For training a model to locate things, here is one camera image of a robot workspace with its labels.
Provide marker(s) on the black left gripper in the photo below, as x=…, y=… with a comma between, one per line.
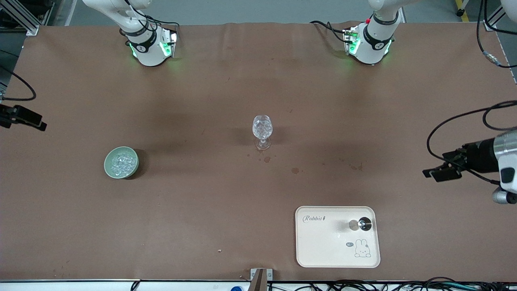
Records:
x=480, y=156

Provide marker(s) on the clear ice cube heap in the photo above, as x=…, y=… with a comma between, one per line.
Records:
x=121, y=161

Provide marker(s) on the steel double cone jigger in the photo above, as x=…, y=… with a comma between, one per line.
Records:
x=364, y=223

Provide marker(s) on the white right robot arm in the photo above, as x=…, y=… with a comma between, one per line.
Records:
x=147, y=54

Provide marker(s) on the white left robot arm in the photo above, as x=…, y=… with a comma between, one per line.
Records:
x=373, y=44

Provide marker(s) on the clear stemmed wine glass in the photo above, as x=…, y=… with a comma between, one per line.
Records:
x=262, y=144

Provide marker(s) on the clear ice cubes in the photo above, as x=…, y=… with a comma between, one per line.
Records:
x=262, y=128

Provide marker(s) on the pale green ceramic bowl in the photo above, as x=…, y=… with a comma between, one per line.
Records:
x=106, y=165

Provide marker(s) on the white rabbit print tray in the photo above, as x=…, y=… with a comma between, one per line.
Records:
x=323, y=246

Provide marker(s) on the aluminium frame profile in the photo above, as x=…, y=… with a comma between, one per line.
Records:
x=28, y=22
x=490, y=22

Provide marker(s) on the metal table edge bracket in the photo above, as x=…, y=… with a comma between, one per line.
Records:
x=270, y=274

